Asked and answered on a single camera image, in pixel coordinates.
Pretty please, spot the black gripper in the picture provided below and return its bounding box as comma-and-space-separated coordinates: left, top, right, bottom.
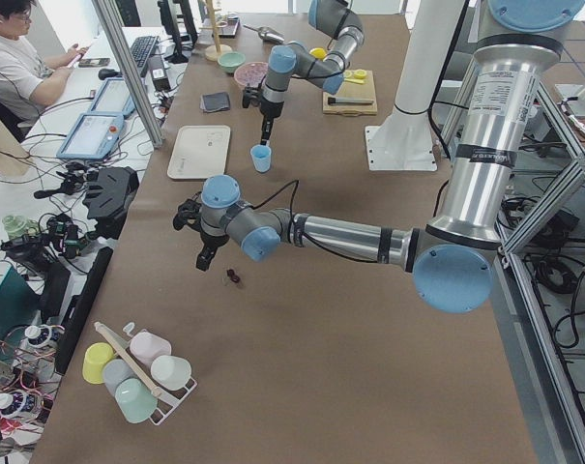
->
195, 231, 229, 271
259, 96, 284, 145

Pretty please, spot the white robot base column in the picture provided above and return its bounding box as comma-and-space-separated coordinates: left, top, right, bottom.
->
366, 0, 468, 171

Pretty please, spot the light blue plastic cup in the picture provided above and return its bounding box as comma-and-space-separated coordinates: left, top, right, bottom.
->
249, 144, 272, 173

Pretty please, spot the wooden cup stand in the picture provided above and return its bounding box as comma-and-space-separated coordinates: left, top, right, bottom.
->
205, 0, 228, 62

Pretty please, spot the steel ice scoop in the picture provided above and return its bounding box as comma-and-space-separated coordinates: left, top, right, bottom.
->
243, 24, 285, 44

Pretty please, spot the pink plastic cup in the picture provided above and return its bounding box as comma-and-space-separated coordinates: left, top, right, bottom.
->
129, 331, 172, 367

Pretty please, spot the white plastic cup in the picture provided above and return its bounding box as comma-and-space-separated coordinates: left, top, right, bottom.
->
150, 355, 192, 391

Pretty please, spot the grey plastic cup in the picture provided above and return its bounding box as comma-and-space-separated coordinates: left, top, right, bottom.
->
102, 358, 133, 396

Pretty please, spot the yellow plastic cup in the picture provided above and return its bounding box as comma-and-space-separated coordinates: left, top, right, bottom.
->
82, 342, 115, 385

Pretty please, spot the white cup rack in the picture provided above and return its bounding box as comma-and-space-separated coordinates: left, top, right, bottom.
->
94, 322, 197, 425

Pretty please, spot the mint plastic cup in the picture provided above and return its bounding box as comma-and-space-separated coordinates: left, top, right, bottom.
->
114, 378, 158, 423

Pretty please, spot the pink bowl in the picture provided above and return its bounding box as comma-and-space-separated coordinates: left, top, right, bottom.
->
233, 61, 269, 91

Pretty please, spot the grey folded cloth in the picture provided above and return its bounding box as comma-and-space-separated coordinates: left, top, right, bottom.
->
200, 92, 230, 113

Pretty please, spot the steel muddler black tip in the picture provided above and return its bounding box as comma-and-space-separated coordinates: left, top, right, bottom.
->
327, 97, 374, 105

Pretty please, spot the cream rabbit tray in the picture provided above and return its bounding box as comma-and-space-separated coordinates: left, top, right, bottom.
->
167, 125, 231, 181

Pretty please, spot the green ceramic bowl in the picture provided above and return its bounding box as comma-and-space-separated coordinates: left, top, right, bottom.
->
218, 51, 246, 74

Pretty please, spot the wooden cutting board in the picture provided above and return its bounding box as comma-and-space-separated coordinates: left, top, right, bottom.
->
322, 70, 378, 116

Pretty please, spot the yellow lemon far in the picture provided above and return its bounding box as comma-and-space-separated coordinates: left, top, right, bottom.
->
309, 47, 327, 60

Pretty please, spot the lemon half lower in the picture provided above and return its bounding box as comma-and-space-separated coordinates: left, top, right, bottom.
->
352, 69, 367, 80

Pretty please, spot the black keyboard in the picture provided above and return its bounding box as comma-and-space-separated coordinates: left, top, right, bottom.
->
130, 36, 159, 67

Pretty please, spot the blue teach pendant far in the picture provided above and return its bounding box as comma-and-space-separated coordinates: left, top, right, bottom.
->
90, 77, 135, 117

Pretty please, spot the blue teach pendant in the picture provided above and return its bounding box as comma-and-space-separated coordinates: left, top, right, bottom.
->
56, 111, 125, 160
90, 77, 135, 117

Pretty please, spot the blue teach pendant near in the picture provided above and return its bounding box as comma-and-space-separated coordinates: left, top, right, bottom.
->
56, 111, 125, 160

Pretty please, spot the seated person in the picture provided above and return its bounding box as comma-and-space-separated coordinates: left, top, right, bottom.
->
0, 1, 89, 124

